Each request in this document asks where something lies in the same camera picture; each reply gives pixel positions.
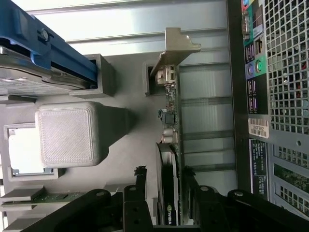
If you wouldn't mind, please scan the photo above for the green RAM stick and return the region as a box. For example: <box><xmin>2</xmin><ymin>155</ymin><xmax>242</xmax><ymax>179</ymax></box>
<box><xmin>0</xmin><ymin>192</ymin><xmax>83</xmax><ymax>209</ymax></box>

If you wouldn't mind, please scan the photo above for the grey printed parts rack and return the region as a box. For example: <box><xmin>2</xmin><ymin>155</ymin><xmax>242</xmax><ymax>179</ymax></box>
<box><xmin>0</xmin><ymin>53</ymin><xmax>184</xmax><ymax>232</ymax></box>

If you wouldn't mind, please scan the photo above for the silver CPU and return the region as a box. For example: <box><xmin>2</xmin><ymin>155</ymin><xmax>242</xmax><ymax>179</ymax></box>
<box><xmin>8</xmin><ymin>135</ymin><xmax>45</xmax><ymax>174</ymax></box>

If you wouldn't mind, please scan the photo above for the open black PC case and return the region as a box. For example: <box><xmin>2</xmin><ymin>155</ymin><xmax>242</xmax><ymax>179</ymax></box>
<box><xmin>226</xmin><ymin>0</ymin><xmax>309</xmax><ymax>216</ymax></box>

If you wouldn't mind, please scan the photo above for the hard disk with blue bracket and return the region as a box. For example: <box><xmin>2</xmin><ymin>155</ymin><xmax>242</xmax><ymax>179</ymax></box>
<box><xmin>0</xmin><ymin>0</ymin><xmax>97</xmax><ymax>97</ymax></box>

